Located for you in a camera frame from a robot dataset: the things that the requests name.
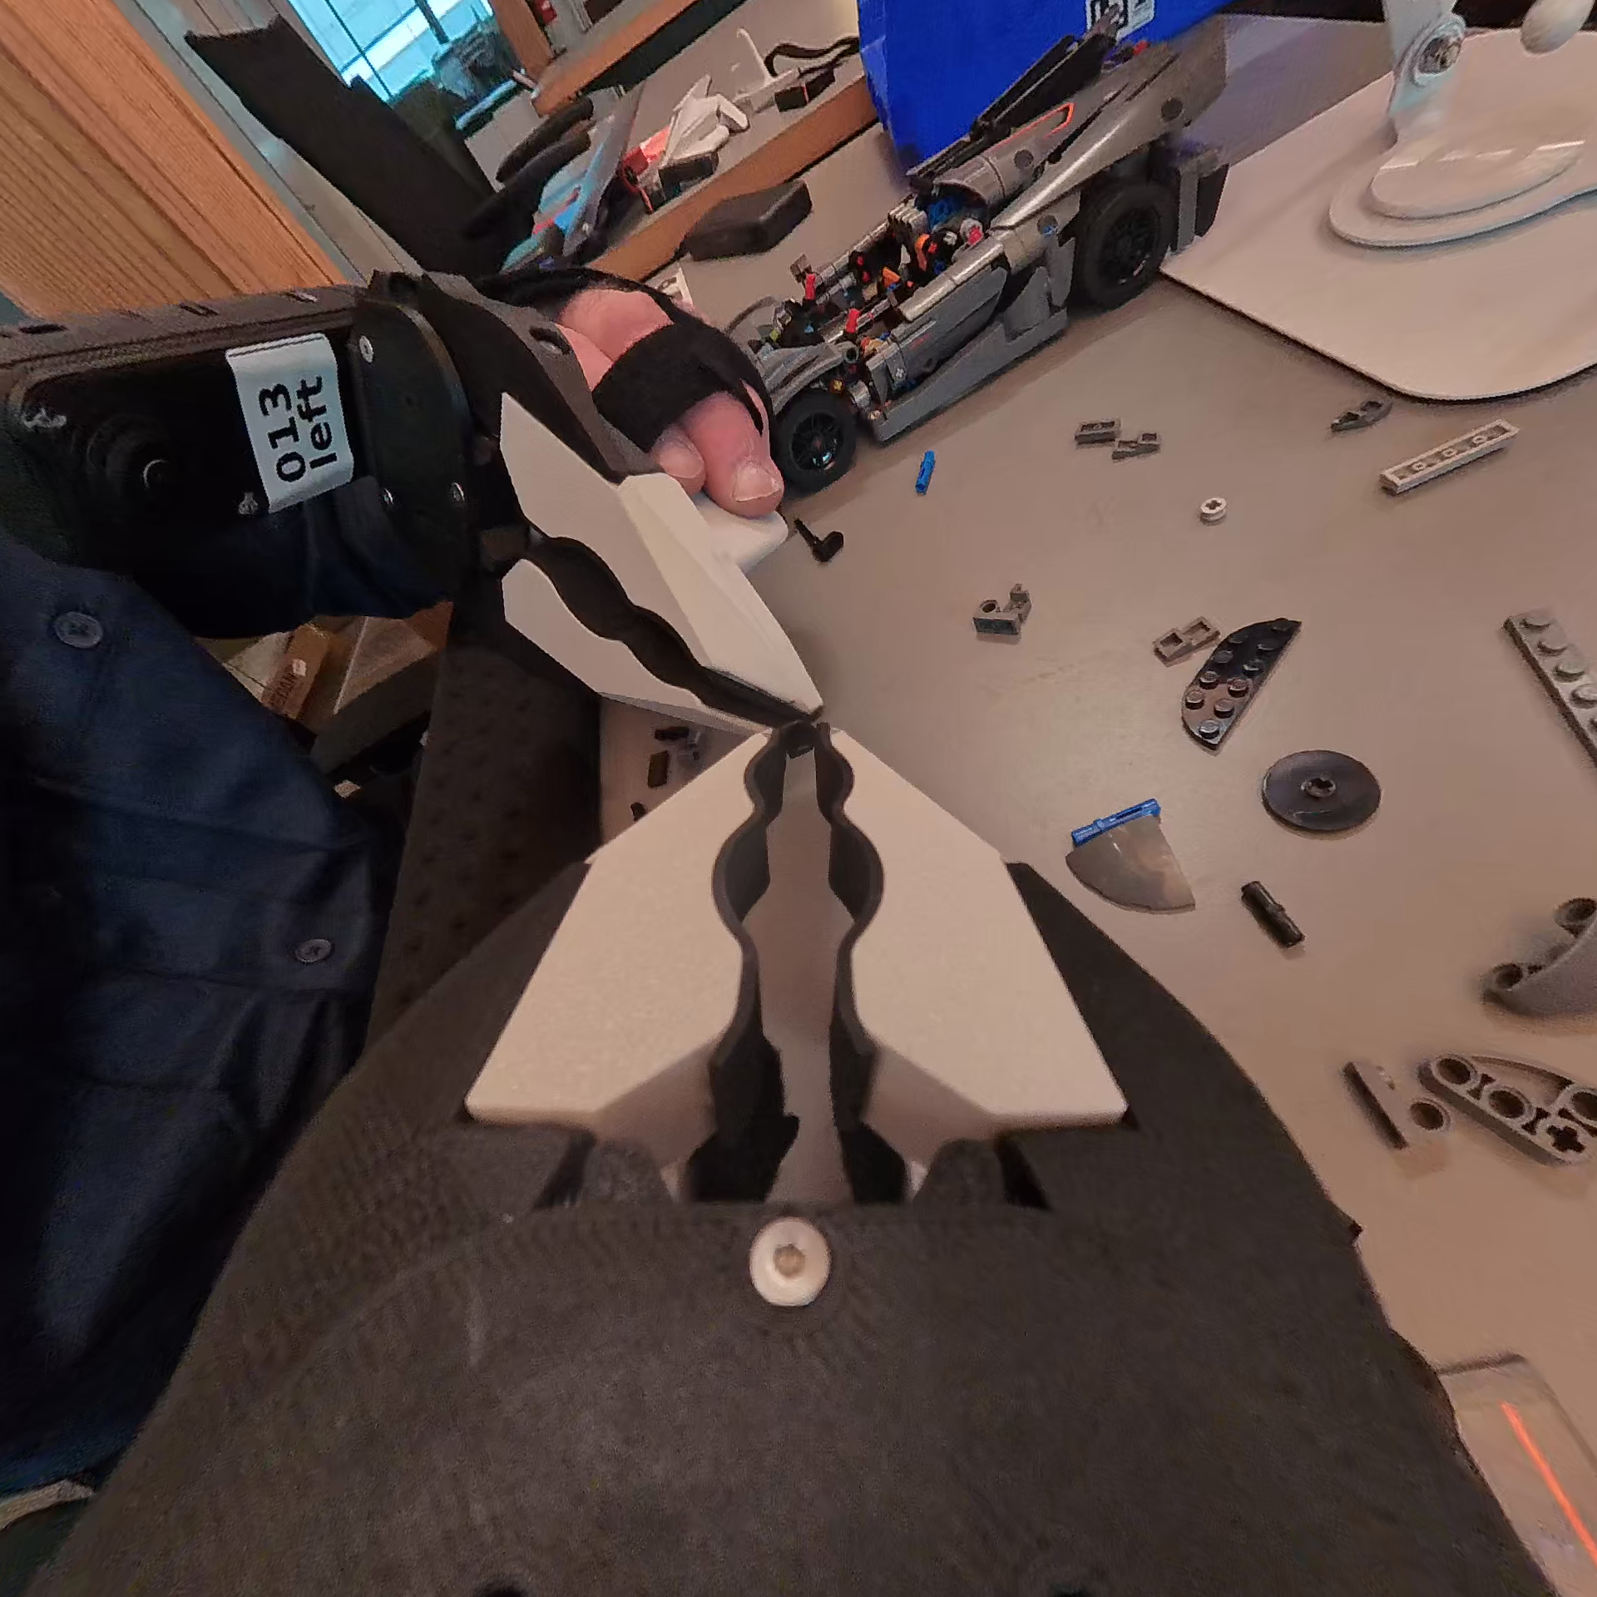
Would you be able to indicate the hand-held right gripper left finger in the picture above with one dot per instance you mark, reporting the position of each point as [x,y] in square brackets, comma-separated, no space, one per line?
[611,999]

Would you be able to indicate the grey curved lego wedge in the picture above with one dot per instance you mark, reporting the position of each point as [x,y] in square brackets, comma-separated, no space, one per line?
[1549,961]

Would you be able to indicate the round dark lego dish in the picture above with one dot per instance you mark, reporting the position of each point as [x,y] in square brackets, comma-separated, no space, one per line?
[1320,790]

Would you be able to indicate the grey two-hole lego plate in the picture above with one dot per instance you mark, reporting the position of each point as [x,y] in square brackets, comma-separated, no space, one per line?
[1185,641]

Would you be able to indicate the black dotted chair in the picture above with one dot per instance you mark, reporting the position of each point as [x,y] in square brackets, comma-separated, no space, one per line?
[499,811]

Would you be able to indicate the blue plastic bin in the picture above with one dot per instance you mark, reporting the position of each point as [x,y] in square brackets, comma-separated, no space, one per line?
[974,63]

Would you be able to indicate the white plastic gadget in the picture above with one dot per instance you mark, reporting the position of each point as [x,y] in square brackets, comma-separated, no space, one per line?
[699,119]

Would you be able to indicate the black mesh office chair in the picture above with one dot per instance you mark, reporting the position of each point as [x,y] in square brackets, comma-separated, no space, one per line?
[376,138]

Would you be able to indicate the person's left hand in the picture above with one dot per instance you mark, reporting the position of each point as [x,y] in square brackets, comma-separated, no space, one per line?
[731,463]

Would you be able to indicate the grey lego clip piece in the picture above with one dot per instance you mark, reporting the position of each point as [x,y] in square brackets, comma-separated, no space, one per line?
[1360,415]

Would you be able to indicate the grey lego bracket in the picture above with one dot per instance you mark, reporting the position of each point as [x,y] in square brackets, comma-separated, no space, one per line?
[1136,444]
[1098,432]

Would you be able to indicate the long grey lego plate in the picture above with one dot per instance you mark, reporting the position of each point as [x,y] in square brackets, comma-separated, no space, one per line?
[1560,681]

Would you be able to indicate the light grey four-stud lego plate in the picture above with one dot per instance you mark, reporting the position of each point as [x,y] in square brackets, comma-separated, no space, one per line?
[1448,457]

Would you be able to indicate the dark half-round lego plate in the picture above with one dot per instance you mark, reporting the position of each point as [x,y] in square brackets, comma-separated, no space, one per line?
[1239,681]

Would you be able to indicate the cardboard box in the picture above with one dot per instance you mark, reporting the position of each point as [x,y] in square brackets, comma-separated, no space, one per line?
[324,674]

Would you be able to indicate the white book stand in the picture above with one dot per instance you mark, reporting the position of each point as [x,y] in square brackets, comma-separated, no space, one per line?
[1434,250]

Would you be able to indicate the grey lego piece with hole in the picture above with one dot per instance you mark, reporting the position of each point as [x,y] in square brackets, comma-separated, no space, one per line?
[1005,615]

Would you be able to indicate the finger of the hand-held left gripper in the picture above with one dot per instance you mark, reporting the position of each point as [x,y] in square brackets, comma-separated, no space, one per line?
[562,624]
[625,537]

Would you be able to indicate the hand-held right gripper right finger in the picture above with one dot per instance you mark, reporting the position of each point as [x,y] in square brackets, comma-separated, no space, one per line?
[986,999]

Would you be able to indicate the small grey lego connector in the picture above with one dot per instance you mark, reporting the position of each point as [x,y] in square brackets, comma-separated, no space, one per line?
[1395,1101]

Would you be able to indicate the white printed leaflet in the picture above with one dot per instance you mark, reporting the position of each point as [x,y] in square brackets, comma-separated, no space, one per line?
[674,288]

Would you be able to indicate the curved grey-blue lego slope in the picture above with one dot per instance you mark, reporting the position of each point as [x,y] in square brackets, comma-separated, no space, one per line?
[1134,868]

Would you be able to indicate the wooden-edged background table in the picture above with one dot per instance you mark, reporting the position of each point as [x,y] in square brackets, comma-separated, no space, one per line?
[775,162]

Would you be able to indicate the short black lego pin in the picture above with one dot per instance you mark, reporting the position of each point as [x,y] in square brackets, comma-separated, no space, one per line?
[1273,913]

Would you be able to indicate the long blue lego pin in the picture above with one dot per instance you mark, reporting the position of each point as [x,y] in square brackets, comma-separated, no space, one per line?
[1115,822]

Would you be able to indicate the black flat box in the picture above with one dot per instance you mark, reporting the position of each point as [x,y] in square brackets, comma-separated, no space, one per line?
[750,216]

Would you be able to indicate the dark grey lego connector assembly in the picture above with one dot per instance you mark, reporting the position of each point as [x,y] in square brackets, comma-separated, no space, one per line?
[799,738]

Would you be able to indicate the wooden beam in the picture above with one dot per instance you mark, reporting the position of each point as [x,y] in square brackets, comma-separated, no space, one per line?
[125,151]

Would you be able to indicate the grey lego car model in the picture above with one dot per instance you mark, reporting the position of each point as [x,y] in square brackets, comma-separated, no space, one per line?
[974,288]

